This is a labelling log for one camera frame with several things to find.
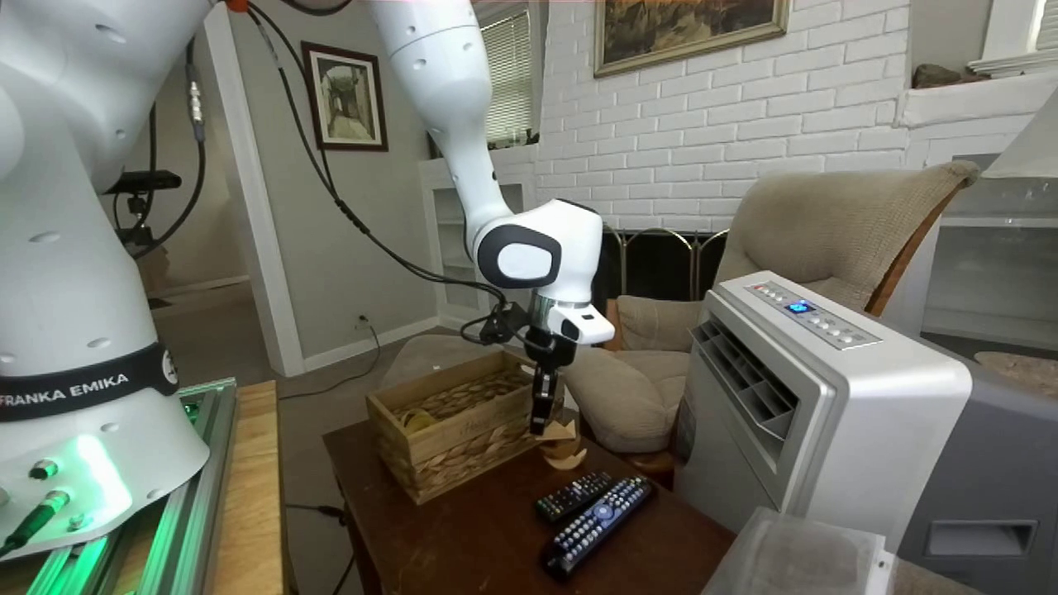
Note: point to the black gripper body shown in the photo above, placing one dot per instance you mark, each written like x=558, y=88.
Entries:
x=544, y=348

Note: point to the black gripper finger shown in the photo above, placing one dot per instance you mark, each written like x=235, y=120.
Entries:
x=538, y=418

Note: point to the tan wooden block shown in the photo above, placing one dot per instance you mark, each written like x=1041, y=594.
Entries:
x=564, y=453

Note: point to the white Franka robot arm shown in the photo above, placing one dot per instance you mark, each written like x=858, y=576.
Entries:
x=90, y=420

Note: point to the woven wicker basket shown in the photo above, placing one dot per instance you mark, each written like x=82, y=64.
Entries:
x=455, y=423

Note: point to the small black remote control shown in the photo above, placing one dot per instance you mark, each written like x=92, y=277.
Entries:
x=567, y=500

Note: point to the large black remote control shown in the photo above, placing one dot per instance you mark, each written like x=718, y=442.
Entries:
x=592, y=528

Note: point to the black brass fireplace screen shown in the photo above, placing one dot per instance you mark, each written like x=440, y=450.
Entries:
x=656, y=261

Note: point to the dark wooden side table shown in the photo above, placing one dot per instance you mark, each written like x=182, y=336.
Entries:
x=486, y=541

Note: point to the white portable air conditioner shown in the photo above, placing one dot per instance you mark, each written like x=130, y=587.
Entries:
x=833, y=418

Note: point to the clear plastic container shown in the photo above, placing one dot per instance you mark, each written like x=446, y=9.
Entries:
x=800, y=558

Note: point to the light wooden robot table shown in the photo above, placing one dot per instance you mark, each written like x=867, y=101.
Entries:
x=248, y=541

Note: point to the beige glider armchair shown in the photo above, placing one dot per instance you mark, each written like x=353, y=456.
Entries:
x=800, y=241

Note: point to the framed landscape painting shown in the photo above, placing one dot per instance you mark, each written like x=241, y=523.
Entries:
x=631, y=35

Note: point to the grey storage bin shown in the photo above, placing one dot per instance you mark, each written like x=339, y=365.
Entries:
x=989, y=508

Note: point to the framed picture dark frame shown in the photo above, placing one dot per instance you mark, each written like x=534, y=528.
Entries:
x=347, y=101

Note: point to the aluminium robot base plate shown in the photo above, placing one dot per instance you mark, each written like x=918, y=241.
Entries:
x=158, y=551

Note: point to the black camera stand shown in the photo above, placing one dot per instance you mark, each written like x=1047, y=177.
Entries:
x=130, y=204

